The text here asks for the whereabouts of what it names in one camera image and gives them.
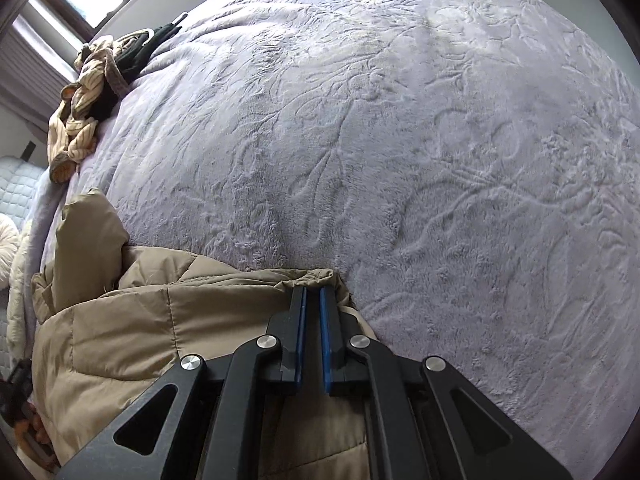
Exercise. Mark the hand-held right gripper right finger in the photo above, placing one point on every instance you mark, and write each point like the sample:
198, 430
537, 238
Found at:
327, 340

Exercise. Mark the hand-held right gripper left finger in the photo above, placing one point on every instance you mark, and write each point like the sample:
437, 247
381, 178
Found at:
300, 340

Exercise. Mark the khaki puffer jacket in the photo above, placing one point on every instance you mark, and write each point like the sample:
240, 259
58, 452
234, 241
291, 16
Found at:
150, 320

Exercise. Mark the person's left hand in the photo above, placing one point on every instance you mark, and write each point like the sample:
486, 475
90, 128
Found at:
35, 430

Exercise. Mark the round cream pillow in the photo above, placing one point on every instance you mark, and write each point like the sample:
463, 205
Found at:
7, 245

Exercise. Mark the lavender embossed blanket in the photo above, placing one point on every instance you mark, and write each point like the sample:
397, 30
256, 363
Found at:
400, 160

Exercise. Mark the grey quilted headboard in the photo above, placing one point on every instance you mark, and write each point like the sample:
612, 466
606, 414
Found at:
20, 185

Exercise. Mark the beige striped garment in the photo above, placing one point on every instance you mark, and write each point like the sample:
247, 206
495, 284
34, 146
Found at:
75, 125

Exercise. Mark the grey curtain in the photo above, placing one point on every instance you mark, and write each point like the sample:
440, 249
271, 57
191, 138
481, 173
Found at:
40, 75

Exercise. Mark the black garment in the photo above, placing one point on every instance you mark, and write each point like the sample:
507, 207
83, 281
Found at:
135, 55

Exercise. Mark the black wall socket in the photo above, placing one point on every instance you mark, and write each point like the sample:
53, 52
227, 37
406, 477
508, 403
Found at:
28, 151

